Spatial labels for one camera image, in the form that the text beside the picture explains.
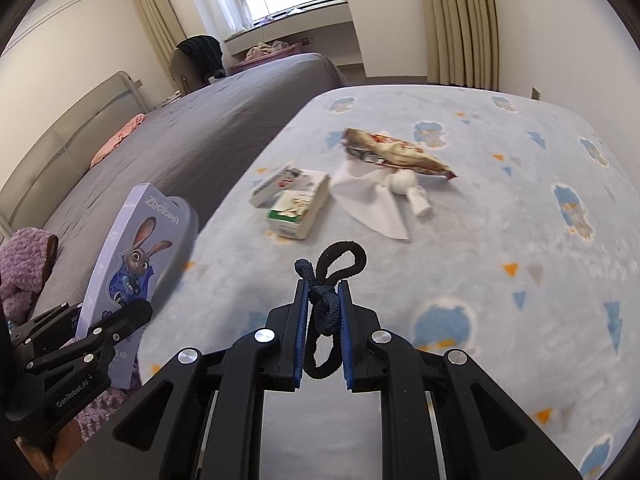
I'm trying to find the pile of pale clothes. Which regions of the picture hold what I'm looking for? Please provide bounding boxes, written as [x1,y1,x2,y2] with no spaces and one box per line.
[245,42,291,59]

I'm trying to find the white window sill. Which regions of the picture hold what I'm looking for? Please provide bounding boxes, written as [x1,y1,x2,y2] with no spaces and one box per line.
[223,2,361,56]

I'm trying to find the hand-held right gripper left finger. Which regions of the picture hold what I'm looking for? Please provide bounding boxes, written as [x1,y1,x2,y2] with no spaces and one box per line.
[56,280,311,480]

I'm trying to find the black hair tie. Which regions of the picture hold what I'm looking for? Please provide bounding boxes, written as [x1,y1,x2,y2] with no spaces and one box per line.
[295,241,369,380]

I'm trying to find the white tissue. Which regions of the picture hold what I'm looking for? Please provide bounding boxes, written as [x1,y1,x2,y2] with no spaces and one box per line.
[330,160,412,241]

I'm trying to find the wide beige curtain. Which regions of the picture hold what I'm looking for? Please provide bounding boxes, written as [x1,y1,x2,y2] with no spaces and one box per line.
[422,0,501,92]

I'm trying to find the grey bed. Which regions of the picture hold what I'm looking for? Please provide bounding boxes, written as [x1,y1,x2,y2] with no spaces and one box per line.
[0,52,351,321]

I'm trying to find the pink plastic basin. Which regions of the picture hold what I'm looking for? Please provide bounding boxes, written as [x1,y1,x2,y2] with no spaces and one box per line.
[228,45,306,73]

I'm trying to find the purple fleece garment brown lining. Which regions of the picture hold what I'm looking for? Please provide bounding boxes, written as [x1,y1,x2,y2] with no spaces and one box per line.
[0,227,60,331]

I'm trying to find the pink cloth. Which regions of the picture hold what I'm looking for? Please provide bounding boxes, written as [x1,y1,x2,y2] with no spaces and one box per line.
[90,113,147,166]

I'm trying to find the white green small carton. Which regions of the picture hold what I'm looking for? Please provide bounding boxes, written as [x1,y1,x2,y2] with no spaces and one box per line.
[265,170,331,241]

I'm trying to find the purple cartoon rabbit box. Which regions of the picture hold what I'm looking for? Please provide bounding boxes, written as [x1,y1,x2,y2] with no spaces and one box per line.
[75,183,201,390]

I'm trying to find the light blue printed blanket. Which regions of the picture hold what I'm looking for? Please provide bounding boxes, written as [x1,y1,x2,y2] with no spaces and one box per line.
[135,84,640,480]

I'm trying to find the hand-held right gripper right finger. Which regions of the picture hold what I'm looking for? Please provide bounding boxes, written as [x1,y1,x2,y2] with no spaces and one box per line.
[336,280,583,480]

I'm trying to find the black jacket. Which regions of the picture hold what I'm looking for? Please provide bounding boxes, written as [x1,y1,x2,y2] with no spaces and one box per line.
[177,35,224,81]

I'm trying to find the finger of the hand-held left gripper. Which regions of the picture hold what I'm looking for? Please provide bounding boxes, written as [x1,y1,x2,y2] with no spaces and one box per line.
[22,301,153,376]
[7,302,83,356]

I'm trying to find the narrow beige curtain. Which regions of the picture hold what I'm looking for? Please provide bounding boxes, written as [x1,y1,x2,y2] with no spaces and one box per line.
[125,0,188,68]

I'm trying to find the beige chair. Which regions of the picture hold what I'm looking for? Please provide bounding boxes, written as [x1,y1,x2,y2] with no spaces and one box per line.
[169,36,223,96]

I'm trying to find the grey bed headboard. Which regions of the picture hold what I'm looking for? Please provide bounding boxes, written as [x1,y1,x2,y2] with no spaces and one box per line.
[0,71,148,231]

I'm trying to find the beige red snack wrapper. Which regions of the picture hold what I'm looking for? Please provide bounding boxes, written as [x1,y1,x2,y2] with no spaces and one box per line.
[341,127,458,180]

